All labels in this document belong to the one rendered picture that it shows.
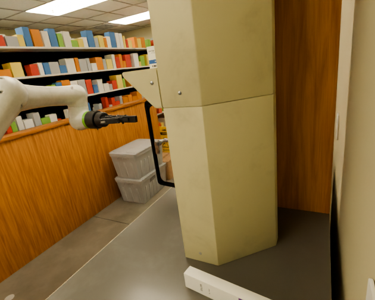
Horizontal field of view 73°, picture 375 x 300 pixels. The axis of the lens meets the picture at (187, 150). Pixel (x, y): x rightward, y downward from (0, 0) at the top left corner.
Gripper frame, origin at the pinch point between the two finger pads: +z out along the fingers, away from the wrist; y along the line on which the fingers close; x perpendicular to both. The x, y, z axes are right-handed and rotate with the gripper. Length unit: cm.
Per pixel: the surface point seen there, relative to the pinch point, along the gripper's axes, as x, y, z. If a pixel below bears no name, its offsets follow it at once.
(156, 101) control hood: -12, -38, 42
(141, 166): 83, 125, -105
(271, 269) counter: 36, -34, 70
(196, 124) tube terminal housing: -6, -38, 53
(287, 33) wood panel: -27, -1, 70
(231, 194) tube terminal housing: 15, -33, 59
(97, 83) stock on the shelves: -15, 179, -202
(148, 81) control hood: -17, -38, 41
